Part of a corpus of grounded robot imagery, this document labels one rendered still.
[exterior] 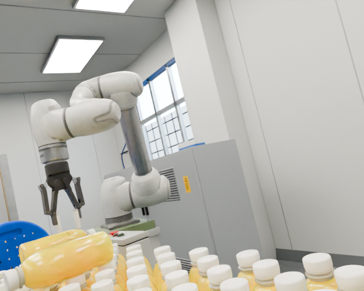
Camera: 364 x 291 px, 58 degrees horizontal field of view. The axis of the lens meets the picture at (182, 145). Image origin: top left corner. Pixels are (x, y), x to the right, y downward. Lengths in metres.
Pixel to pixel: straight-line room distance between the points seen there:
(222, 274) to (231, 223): 2.37
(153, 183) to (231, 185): 1.26
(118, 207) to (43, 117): 0.86
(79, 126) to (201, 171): 1.77
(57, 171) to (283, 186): 2.96
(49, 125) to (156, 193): 0.85
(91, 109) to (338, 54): 2.56
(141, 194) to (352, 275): 1.45
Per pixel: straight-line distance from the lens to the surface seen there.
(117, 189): 1.84
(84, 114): 1.08
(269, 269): 0.52
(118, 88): 1.59
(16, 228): 1.36
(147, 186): 1.78
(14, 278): 0.72
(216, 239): 2.80
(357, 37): 3.21
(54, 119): 1.12
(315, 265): 0.51
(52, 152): 1.12
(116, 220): 1.86
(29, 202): 6.64
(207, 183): 2.75
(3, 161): 2.83
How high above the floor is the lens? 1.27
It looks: 4 degrees up
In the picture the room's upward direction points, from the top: 13 degrees counter-clockwise
